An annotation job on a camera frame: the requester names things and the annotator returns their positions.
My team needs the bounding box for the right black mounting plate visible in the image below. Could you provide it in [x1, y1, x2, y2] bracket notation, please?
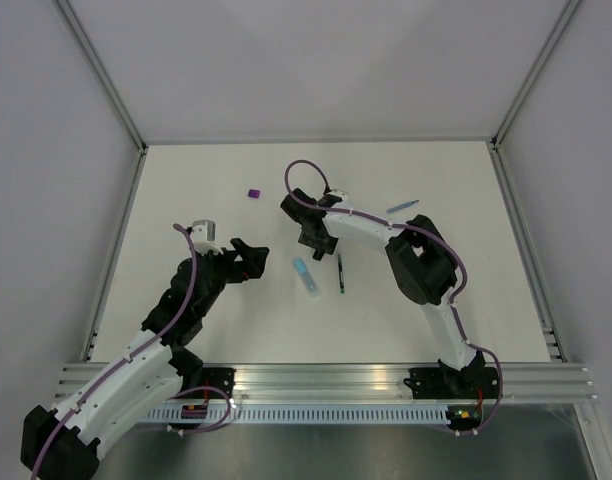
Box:
[403, 367, 501, 400]

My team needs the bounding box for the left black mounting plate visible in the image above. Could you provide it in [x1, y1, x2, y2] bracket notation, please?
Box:
[200, 367, 236, 398]

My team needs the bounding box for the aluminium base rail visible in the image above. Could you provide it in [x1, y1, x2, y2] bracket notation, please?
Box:
[55, 363, 600, 402]

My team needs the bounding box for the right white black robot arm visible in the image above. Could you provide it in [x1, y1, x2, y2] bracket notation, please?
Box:
[280, 188, 497, 400]

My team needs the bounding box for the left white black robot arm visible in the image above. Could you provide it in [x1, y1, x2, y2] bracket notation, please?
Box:
[20, 238, 270, 479]

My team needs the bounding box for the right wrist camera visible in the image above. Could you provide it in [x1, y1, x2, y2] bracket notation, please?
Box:
[327, 189, 349, 202]

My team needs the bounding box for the white slotted cable duct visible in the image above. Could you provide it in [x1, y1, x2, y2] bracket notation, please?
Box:
[142, 403, 449, 426]

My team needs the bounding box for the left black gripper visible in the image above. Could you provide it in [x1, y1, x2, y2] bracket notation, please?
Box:
[192, 238, 268, 318]

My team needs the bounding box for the aluminium frame post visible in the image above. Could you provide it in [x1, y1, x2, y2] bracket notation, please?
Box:
[52, 0, 147, 154]
[490, 0, 584, 151]

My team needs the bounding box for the slim blue pen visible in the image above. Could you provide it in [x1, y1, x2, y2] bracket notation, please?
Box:
[385, 199, 419, 215]

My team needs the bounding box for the black mounting plate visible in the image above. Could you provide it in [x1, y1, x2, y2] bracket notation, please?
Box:
[200, 367, 236, 398]
[403, 367, 501, 400]

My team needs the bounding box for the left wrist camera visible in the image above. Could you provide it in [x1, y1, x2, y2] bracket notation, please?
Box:
[190, 219, 220, 254]

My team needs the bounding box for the left aluminium frame post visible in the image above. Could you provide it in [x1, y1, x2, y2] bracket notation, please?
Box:
[52, 0, 147, 154]

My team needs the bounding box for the blue marker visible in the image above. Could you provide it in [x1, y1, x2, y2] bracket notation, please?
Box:
[298, 268, 321, 299]

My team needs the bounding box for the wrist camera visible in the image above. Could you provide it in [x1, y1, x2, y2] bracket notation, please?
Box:
[327, 189, 349, 202]
[190, 219, 220, 254]

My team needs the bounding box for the blue marker cap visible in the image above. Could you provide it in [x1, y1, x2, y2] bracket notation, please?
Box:
[293, 258, 308, 275]

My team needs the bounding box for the right aluminium frame post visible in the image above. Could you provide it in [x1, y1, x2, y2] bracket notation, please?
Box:
[490, 0, 584, 151]

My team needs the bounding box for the green pen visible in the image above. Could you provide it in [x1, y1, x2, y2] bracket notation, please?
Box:
[337, 253, 345, 295]

